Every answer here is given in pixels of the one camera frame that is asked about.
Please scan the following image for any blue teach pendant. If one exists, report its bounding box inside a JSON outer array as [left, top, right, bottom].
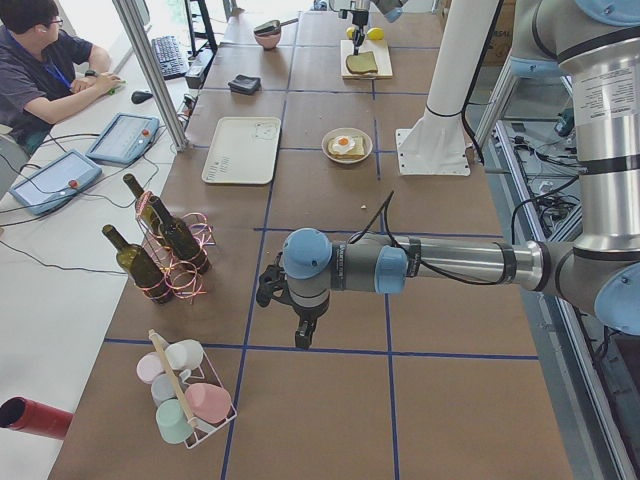
[[9, 149, 102, 216], [86, 113, 160, 166]]

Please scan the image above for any aluminium frame post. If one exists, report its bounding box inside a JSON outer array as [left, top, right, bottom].
[[112, 0, 189, 152]]

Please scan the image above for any white round plate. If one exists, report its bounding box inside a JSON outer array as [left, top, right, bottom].
[[321, 127, 373, 164]]

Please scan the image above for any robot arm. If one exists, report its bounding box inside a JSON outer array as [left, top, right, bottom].
[[256, 1, 639, 349], [338, 0, 406, 55]]

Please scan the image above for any white cup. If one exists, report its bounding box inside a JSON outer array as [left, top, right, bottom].
[[164, 339, 204, 370]]

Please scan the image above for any pink bowl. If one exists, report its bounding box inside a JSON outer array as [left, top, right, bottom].
[[254, 31, 281, 50]]

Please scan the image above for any yellow lemon whole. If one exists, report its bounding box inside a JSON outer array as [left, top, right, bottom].
[[366, 27, 385, 41]]

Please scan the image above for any metal scoop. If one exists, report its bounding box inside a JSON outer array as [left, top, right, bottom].
[[253, 18, 299, 36]]

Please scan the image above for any black keyboard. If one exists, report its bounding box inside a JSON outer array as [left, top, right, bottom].
[[151, 35, 189, 80]]

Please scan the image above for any blue teach pendant near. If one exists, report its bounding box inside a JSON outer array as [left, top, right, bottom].
[[9, 149, 102, 216]]

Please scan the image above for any cream bear serving tray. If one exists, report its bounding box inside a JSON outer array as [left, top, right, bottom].
[[201, 116, 281, 185]]

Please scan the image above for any blue teach pendant far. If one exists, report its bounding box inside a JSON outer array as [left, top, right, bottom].
[[86, 113, 160, 166]]

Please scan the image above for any red cylinder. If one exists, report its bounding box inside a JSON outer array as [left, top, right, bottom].
[[1, 397, 73, 440]]

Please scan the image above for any fried egg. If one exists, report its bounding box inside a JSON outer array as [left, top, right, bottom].
[[329, 135, 356, 155]]

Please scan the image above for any wooden cutting board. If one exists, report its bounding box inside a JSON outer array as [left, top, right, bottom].
[[340, 39, 393, 79]]

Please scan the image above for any bread slice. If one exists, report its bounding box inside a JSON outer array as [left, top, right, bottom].
[[345, 51, 378, 75], [327, 135, 366, 160]]

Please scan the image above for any green cup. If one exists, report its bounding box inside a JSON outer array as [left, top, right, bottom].
[[155, 398, 194, 444]]

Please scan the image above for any grey folded cloth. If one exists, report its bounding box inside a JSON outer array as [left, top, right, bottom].
[[228, 74, 261, 95]]

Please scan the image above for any black computer mouse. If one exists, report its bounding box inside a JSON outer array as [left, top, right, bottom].
[[130, 90, 154, 105]]

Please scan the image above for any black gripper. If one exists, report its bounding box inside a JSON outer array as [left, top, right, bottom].
[[337, 0, 371, 55], [255, 253, 320, 349]]

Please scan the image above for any dark green wine bottle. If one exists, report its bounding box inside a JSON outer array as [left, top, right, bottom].
[[102, 224, 174, 304]]

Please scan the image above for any pink cup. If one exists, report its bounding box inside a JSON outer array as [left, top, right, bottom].
[[185, 383, 231, 424]]

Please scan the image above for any copper wire bottle rack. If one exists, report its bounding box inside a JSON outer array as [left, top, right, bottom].
[[146, 214, 212, 298]]

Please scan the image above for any seated person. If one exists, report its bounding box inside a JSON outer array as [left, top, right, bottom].
[[1, 1, 123, 154]]

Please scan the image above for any grey cup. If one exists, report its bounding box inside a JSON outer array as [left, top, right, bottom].
[[150, 373, 177, 407]]

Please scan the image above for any lilac cup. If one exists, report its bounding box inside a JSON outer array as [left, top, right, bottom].
[[136, 352, 165, 385]]

